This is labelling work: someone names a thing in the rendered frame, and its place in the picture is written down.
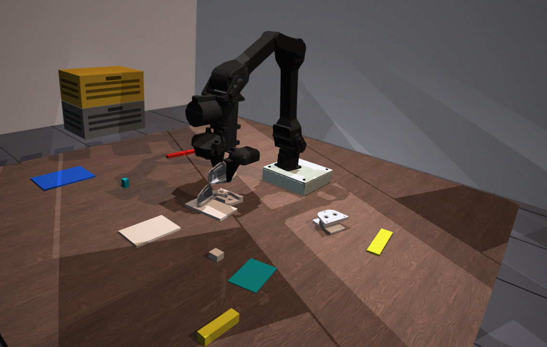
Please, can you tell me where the yellow flat bar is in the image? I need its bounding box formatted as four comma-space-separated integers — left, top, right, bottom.
367, 229, 392, 256

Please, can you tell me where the yellow rectangular bar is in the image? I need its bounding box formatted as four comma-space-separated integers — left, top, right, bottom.
197, 308, 239, 347

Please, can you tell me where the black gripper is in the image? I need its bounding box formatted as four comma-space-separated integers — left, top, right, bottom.
210, 121, 260, 182

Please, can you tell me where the red flat bar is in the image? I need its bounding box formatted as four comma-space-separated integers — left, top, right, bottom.
166, 149, 195, 159

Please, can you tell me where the teal flat plate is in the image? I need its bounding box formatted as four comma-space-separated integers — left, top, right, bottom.
228, 258, 277, 293

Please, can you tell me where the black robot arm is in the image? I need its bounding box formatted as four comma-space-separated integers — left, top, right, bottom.
185, 31, 307, 171

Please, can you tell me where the blue flat rectangular plate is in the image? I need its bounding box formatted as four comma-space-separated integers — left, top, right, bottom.
31, 166, 96, 191

